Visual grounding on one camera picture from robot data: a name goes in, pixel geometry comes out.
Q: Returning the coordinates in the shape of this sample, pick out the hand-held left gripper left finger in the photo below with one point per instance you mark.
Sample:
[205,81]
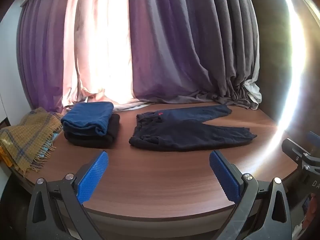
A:
[92,177]

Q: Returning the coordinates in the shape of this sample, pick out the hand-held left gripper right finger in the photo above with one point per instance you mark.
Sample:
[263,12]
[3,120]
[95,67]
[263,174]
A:
[225,177]

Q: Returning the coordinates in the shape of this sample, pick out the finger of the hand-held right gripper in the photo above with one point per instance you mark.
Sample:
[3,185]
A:
[314,137]
[292,148]

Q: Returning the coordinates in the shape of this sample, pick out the navy blue pants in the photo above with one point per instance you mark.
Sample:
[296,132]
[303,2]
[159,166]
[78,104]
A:
[187,132]

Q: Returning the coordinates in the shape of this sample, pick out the red orange cloth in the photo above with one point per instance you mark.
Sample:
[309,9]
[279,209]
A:
[312,211]

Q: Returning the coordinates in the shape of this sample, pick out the folded black garment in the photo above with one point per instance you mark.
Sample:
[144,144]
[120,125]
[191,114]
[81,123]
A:
[105,138]

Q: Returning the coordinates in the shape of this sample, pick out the light blue cloth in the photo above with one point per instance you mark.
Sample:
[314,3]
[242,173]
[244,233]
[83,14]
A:
[49,148]

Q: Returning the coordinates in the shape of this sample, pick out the folded blue garment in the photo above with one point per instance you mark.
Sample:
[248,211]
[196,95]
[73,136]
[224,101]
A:
[85,117]

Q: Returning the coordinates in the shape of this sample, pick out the white curtain cloth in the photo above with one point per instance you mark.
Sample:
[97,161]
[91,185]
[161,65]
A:
[253,90]

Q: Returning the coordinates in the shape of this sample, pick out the yellow plaid fringed blanket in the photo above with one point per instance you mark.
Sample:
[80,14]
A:
[22,140]

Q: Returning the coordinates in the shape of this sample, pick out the orange item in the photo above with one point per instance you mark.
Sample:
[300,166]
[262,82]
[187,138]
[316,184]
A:
[3,157]

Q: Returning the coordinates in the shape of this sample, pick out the grey curtain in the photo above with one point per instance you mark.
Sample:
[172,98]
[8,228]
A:
[230,42]

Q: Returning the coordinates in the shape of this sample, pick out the purple curtain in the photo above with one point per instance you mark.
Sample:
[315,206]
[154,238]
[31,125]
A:
[42,55]
[160,55]

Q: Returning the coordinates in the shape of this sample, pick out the light pink curtain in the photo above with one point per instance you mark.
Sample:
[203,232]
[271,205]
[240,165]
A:
[100,42]

